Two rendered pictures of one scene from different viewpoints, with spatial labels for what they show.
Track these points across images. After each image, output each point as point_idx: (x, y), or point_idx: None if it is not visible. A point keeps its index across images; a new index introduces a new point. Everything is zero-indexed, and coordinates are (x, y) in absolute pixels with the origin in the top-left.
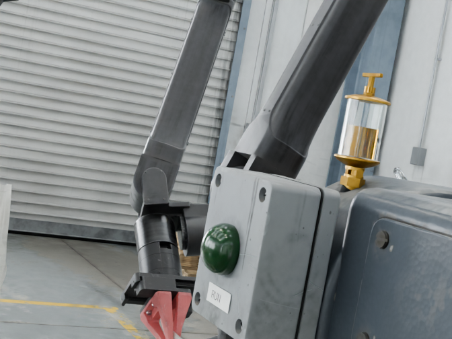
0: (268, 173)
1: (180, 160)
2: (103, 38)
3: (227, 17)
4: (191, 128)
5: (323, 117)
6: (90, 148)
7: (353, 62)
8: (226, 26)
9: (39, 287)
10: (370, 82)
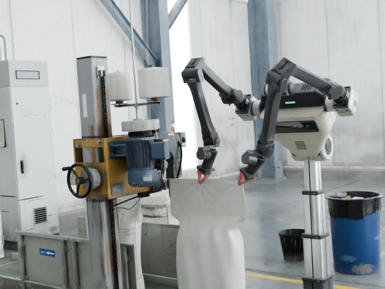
0: (180, 132)
1: (259, 138)
2: None
3: (267, 90)
4: (262, 128)
5: (200, 123)
6: None
7: (196, 111)
8: (268, 93)
9: None
10: (172, 121)
